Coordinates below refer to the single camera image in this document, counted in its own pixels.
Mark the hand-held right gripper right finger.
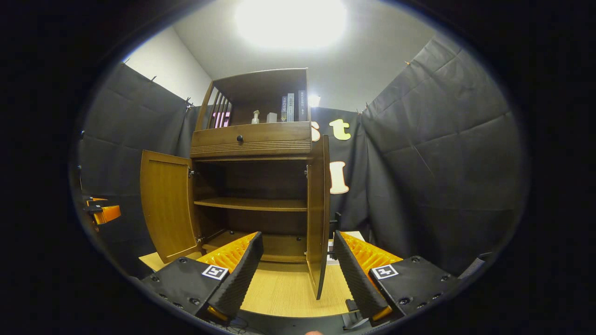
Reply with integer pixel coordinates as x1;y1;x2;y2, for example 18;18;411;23
333;230;461;322

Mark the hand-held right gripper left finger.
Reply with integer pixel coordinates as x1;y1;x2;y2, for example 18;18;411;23
140;231;264;322

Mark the wooden shoe cabinet door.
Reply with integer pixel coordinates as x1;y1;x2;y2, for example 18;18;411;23
306;135;331;301
140;150;202;264

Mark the black door handle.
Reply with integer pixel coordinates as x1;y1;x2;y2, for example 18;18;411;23
329;212;343;260

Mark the wooden double-door shoe cabinet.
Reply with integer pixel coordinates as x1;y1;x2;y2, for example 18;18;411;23
189;68;331;263

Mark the black backdrop cloth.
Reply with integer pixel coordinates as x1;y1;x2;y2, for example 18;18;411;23
77;37;524;280

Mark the large ceiling light panel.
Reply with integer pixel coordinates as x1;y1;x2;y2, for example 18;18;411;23
235;0;347;49

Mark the grey ribbed strap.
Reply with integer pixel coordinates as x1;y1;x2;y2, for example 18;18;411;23
459;252;493;280

